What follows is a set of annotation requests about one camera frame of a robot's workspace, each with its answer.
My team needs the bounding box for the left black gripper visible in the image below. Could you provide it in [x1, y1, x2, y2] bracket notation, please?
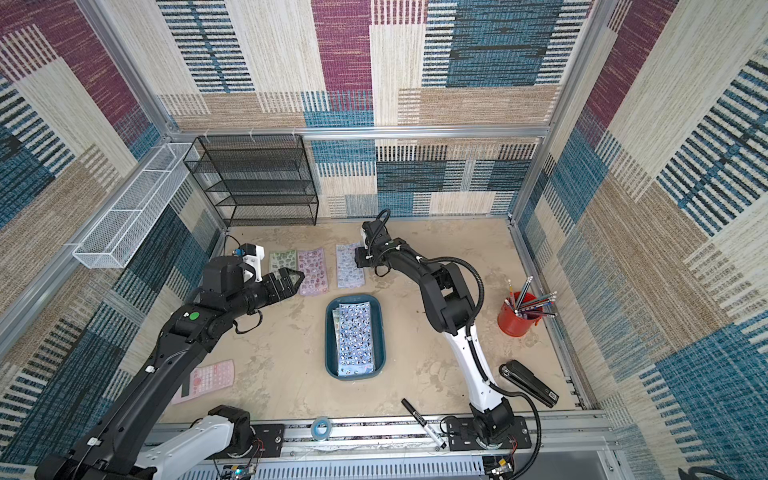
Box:
[227, 267, 306, 322]

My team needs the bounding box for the light blue sticker sheet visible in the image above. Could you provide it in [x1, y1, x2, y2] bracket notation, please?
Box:
[336, 243, 365, 289]

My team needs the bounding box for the green sticker sheet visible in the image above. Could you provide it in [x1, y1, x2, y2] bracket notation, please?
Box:
[269, 250, 298, 272]

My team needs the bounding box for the pink purple sticker sheet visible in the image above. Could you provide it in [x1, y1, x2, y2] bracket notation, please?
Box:
[297, 248, 328, 296]

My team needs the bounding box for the teal plastic storage box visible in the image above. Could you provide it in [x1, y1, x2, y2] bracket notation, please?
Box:
[325, 294, 386, 381]

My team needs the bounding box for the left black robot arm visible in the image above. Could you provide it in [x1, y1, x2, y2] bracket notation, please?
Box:
[34, 255, 305, 479]

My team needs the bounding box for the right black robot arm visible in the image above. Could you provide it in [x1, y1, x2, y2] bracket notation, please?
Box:
[355, 218, 514, 447]

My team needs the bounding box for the penguin sticker sheet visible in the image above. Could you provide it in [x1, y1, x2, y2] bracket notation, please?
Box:
[332, 302, 375, 377]

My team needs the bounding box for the pink calculator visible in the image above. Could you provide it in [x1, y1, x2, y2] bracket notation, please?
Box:
[171, 360, 235, 405]

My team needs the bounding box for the blue tape roll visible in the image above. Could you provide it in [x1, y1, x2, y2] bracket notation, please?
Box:
[310, 417, 333, 441]

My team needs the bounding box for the red pencil cup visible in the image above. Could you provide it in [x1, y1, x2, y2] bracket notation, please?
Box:
[497, 276, 557, 338]

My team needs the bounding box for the black marker pen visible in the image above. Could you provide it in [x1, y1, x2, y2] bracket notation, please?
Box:
[401, 398, 447, 450]

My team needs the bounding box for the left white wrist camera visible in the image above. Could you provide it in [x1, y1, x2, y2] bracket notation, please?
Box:
[236, 243, 265, 282]

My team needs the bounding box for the black wire mesh shelf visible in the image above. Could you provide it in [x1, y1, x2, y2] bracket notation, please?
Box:
[183, 134, 319, 227]

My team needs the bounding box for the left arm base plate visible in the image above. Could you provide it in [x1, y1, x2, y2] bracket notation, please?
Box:
[207, 423, 286, 463]

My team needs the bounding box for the white wire mesh basket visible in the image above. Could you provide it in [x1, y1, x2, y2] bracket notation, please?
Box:
[73, 143, 191, 269]

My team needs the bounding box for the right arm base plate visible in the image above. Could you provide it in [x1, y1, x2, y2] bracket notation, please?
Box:
[440, 415, 533, 451]

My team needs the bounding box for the white cable duct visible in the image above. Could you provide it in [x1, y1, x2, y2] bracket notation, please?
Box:
[122, 455, 486, 480]

